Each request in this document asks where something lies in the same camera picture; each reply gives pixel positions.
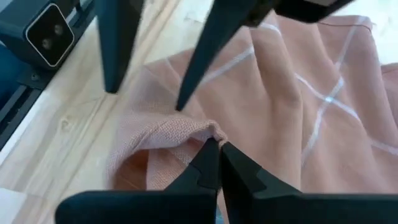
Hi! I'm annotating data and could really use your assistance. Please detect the black camera box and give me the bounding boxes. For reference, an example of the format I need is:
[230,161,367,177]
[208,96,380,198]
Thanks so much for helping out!
[0,0,75,71]

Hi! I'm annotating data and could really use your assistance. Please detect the black metal table frame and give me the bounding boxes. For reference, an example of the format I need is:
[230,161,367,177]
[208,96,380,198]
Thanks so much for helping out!
[0,0,97,152]

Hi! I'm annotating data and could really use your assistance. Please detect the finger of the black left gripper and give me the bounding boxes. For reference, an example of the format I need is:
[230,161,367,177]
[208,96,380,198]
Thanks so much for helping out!
[175,0,259,112]
[95,0,146,94]

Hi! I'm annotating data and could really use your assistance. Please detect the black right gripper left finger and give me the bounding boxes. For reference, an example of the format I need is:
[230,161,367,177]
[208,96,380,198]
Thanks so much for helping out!
[55,138,222,224]

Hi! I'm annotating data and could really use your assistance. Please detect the salmon pink towel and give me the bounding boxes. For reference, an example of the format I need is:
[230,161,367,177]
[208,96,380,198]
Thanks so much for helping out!
[105,14,398,224]

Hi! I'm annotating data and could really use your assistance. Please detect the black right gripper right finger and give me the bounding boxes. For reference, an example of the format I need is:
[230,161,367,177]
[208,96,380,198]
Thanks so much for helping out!
[220,141,398,224]

